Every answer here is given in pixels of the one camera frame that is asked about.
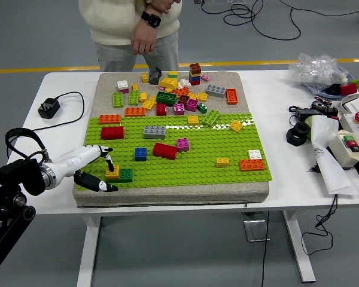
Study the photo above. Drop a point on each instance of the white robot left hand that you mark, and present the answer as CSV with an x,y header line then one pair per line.
x,y
74,160

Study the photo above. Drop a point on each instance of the person's right hand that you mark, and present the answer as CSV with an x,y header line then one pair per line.
x,y
164,5

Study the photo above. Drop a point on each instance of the person's left hand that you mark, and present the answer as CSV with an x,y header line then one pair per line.
x,y
143,39

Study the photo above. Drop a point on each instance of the yellow two-by-two brick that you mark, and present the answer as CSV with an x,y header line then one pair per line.
x,y
222,163
115,175
236,126
202,97
193,120

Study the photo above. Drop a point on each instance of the dark green two-by-four brick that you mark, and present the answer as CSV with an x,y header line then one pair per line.
x,y
127,175
166,98

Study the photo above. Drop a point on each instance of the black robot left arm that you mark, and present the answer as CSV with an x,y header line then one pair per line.
x,y
12,185

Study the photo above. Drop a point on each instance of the small yellow brick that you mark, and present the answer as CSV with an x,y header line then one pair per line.
x,y
143,97
192,96
144,78
135,87

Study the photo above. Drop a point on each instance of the lime and yellow brick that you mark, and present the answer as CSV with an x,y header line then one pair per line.
x,y
173,74

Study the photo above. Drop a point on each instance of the red two-by-four brick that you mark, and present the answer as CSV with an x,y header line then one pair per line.
x,y
112,133
165,151

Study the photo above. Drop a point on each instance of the white two-by-two brick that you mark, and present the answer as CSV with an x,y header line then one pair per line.
x,y
255,154
122,84

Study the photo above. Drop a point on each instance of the yellow curved brick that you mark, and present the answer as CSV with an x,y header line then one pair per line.
x,y
168,82

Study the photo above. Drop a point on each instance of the orange two-by-four brick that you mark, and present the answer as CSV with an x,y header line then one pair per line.
x,y
231,96
109,119
252,165
135,112

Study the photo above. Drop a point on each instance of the lime green two-by-four brick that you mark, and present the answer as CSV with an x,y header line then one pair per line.
x,y
133,97
117,100
211,118

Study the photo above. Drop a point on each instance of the brown two-by-two brick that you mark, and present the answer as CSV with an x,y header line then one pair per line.
x,y
195,68

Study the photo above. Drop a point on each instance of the blue stacked brick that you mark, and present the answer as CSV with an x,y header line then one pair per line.
x,y
194,78

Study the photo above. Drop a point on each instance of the yellow two-by-four brick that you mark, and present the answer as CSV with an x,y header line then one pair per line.
x,y
149,103

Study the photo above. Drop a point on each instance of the blue two-by-two brick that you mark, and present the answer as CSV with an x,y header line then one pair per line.
x,y
140,154

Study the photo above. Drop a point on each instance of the red stacked brick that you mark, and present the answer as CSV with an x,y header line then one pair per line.
x,y
194,82

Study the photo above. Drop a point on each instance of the dark brown brick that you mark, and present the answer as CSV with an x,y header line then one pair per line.
x,y
184,99

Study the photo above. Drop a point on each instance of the pink flat brick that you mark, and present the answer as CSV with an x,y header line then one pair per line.
x,y
205,77

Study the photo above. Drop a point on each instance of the red two-by-two brick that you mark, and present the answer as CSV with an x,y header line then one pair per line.
x,y
161,110

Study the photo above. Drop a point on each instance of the magenta two-by-two brick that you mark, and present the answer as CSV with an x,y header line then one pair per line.
x,y
192,105
179,109

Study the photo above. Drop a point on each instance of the grey two-by-four brick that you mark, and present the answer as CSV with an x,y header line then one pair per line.
x,y
154,132
216,91

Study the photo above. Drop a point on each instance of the small dark green brick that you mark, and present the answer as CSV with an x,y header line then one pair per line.
x,y
202,108

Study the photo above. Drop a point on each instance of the green studded baseplate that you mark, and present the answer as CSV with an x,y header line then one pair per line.
x,y
182,170

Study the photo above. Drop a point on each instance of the pink two-by-two brick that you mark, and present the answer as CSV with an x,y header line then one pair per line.
x,y
182,145

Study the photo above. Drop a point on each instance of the yellow flat two-by-two brick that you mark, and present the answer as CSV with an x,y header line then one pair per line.
x,y
222,163

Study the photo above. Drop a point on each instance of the black power brick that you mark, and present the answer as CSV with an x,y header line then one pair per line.
x,y
308,112

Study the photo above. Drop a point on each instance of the black wristwatch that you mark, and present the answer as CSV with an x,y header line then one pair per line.
x,y
152,19

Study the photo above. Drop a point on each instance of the person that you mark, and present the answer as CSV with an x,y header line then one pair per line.
x,y
110,24

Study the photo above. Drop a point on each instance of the dark grey angled piece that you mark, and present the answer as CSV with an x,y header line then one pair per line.
x,y
154,77

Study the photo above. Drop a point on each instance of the black power adapter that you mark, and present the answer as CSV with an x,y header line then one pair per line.
x,y
48,108

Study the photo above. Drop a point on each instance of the grey-brown cushion mat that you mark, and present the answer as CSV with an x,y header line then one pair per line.
x,y
167,197

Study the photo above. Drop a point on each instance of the white table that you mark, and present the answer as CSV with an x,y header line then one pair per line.
x,y
272,119

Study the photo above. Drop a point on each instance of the clear crumpled plastic bag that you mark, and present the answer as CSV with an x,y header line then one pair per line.
x,y
314,70

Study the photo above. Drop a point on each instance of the blue bowl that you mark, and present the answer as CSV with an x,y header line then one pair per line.
x,y
317,91

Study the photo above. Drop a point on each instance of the large black nut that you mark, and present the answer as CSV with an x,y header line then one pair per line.
x,y
291,139

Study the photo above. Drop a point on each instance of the black round part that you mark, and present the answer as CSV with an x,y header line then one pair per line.
x,y
317,105

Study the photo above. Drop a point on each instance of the silver metal foot plate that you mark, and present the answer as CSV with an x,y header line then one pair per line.
x,y
246,230

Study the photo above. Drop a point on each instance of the lime green sheet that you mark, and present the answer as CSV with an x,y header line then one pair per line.
x,y
308,128

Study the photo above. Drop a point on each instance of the black plastic part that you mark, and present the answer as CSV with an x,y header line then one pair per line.
x,y
333,89

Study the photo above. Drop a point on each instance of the small white part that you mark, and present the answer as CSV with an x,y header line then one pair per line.
x,y
343,78

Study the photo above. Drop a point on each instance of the small black module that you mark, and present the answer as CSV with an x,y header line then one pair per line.
x,y
331,111

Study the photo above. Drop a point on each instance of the white flat device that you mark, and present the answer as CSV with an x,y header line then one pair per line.
x,y
357,104

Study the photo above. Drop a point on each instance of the white control box with buttons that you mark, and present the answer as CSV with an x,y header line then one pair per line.
x,y
351,127

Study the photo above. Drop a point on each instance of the small white button box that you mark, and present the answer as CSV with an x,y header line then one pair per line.
x,y
339,149

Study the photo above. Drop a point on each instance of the white paper bag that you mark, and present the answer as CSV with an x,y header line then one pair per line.
x,y
329,167

